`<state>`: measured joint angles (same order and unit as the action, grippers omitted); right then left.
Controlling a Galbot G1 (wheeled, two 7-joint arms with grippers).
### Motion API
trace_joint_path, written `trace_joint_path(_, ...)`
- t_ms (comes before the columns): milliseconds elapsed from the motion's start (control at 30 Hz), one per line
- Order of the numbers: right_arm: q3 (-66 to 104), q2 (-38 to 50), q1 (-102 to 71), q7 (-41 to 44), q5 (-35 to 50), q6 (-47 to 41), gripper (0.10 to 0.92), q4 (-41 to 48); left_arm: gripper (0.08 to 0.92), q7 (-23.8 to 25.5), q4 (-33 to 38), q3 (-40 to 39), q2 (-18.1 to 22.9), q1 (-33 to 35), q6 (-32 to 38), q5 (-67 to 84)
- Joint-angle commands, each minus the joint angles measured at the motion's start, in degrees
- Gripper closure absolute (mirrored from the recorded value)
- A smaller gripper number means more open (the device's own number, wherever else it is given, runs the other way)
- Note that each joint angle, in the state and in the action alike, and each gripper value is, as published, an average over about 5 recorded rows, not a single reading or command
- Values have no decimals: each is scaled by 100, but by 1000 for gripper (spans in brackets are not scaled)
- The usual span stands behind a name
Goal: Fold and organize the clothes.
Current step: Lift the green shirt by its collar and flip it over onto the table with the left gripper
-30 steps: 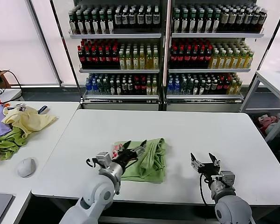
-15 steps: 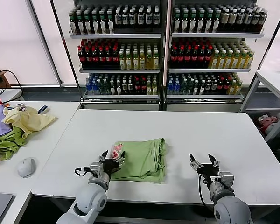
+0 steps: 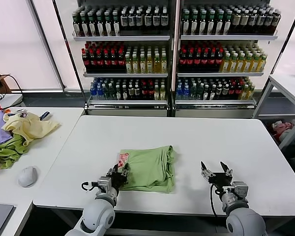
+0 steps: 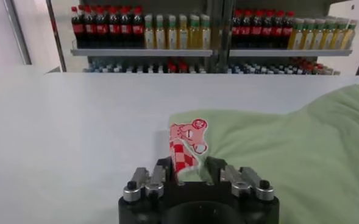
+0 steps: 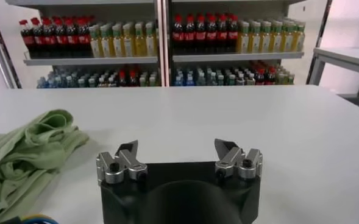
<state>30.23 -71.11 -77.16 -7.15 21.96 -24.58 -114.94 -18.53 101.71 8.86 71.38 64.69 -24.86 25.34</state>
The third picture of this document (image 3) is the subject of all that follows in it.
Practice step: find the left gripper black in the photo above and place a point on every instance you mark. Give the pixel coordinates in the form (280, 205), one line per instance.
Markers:
(118, 180)

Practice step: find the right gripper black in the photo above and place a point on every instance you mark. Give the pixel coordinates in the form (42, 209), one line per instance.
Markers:
(220, 181)

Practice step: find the light green printed t-shirt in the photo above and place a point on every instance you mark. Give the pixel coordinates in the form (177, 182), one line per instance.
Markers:
(150, 169)

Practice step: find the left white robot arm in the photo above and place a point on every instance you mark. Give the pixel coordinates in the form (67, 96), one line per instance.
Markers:
(98, 216)

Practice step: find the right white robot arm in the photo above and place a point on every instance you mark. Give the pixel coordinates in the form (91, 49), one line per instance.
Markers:
(243, 221)

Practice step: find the small dark bottle white label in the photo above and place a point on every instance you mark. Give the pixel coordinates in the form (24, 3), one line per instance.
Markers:
(206, 92)
(213, 92)
(226, 92)
(131, 93)
(137, 93)
(219, 92)
(118, 93)
(125, 93)

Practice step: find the pink white garment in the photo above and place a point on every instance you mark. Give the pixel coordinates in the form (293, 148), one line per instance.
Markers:
(281, 126)

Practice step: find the small dark green bottle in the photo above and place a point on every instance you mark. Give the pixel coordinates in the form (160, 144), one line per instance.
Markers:
(200, 92)
(112, 93)
(193, 92)

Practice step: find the small blue water bottle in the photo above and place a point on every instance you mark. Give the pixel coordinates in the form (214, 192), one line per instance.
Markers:
(100, 93)
(179, 92)
(93, 93)
(186, 92)

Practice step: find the small red cap cola bottle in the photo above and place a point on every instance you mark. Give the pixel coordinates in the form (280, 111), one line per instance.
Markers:
(151, 93)
(238, 92)
(232, 92)
(144, 93)

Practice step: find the small yellow juice bottle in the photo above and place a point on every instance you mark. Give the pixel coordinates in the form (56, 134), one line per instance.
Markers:
(244, 92)
(251, 92)
(157, 93)
(163, 93)

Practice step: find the white computer mouse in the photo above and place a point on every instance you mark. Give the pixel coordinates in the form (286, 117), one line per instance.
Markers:
(27, 177)

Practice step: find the blue white striped object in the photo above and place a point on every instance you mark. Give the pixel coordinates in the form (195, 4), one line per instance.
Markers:
(45, 115)

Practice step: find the pale yellow shirt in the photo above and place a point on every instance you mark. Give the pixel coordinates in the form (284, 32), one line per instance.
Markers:
(32, 127)

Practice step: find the yellow juice bottle green cap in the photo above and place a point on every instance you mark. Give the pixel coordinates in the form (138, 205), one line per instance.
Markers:
(164, 65)
(247, 65)
(225, 65)
(129, 65)
(240, 65)
(233, 65)
(143, 65)
(150, 65)
(136, 65)
(157, 65)
(262, 65)
(255, 65)

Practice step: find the white printed garment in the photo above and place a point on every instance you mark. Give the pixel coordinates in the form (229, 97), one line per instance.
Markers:
(22, 114)

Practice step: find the crumpled green garment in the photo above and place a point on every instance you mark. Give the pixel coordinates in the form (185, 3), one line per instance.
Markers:
(7, 150)

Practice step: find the small orange item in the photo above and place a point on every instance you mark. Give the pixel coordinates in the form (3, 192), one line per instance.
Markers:
(7, 110)

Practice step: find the dark grey laptop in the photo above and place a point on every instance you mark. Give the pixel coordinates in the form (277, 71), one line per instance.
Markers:
(0, 218)

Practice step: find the metal beverage shelf rack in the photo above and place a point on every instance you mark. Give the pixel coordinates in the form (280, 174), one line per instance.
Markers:
(228, 37)
(120, 38)

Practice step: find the brown cardboard box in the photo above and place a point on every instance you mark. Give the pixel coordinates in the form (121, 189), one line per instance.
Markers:
(5, 83)

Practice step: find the green cap white label bottle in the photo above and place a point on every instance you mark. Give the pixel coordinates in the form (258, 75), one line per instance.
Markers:
(116, 25)
(186, 24)
(219, 24)
(92, 25)
(203, 24)
(227, 24)
(194, 24)
(211, 24)
(84, 25)
(100, 25)
(108, 25)
(76, 25)

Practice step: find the dark bottle blue white label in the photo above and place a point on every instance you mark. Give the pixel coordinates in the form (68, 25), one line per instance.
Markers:
(132, 19)
(139, 19)
(156, 19)
(164, 19)
(124, 19)
(148, 19)

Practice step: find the brown tea bottle grey label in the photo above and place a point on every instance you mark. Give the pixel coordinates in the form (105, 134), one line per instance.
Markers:
(261, 20)
(244, 20)
(253, 20)
(276, 20)
(236, 20)
(269, 20)

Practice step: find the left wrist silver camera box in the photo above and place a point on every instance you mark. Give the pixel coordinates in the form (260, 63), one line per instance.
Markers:
(103, 183)

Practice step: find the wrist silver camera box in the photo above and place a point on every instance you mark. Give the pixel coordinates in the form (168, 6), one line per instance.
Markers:
(241, 188)
(103, 183)

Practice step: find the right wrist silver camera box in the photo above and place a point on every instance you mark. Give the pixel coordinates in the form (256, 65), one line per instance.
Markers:
(241, 188)

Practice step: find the white metal frame table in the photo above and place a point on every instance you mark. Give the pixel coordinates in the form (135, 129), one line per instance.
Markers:
(285, 81)

